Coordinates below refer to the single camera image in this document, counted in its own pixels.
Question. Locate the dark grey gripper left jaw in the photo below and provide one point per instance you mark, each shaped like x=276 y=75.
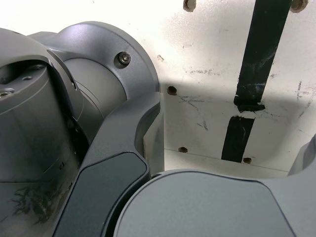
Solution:
x=111 y=172

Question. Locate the black tape strip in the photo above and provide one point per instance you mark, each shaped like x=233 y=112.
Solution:
x=261 y=49

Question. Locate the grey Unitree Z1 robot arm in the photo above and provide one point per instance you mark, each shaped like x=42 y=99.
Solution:
x=24 y=123

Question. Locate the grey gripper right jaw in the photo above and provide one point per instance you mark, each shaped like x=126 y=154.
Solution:
x=209 y=209

